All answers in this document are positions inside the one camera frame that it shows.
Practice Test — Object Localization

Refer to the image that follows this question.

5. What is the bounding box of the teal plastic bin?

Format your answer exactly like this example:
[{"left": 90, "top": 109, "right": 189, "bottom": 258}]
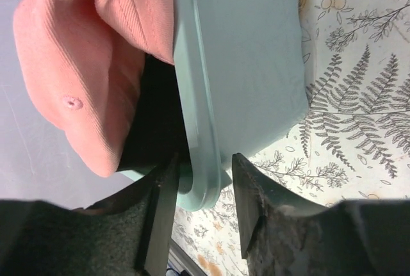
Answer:
[{"left": 123, "top": 0, "right": 310, "bottom": 211}]

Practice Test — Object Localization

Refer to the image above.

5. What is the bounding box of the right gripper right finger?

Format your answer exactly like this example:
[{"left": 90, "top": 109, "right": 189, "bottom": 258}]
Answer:
[{"left": 232, "top": 153, "right": 340, "bottom": 275}]

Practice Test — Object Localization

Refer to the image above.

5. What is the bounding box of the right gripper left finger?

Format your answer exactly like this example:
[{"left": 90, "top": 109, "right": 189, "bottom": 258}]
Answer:
[{"left": 75, "top": 155, "right": 179, "bottom": 275}]

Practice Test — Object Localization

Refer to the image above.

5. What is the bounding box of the pink baseball cap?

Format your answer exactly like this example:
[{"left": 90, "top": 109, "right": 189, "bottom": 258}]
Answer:
[{"left": 13, "top": 0, "right": 174, "bottom": 177}]

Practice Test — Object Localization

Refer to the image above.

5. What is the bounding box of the floral table mat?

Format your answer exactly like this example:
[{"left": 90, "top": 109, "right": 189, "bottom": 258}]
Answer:
[{"left": 172, "top": 0, "right": 409, "bottom": 275}]

